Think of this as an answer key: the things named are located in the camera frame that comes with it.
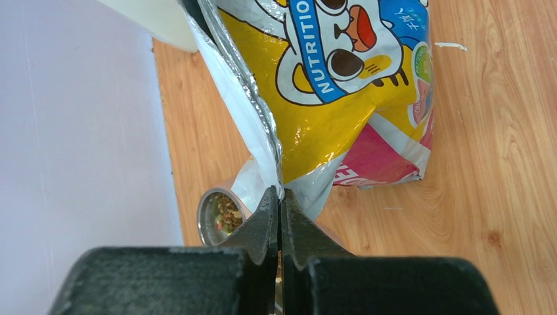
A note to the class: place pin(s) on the white metronome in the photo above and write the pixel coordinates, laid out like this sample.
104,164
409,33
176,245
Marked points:
165,20

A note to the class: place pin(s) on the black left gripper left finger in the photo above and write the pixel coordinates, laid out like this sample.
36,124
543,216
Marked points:
167,280

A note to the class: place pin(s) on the pink double bowl stand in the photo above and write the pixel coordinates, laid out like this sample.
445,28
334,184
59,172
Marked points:
277,224

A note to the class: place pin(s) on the steel bowl far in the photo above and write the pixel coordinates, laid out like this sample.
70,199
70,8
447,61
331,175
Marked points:
220,213

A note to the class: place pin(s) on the pet food bag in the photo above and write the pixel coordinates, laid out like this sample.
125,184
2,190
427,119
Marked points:
323,93

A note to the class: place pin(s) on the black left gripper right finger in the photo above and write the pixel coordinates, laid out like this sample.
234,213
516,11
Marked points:
321,277

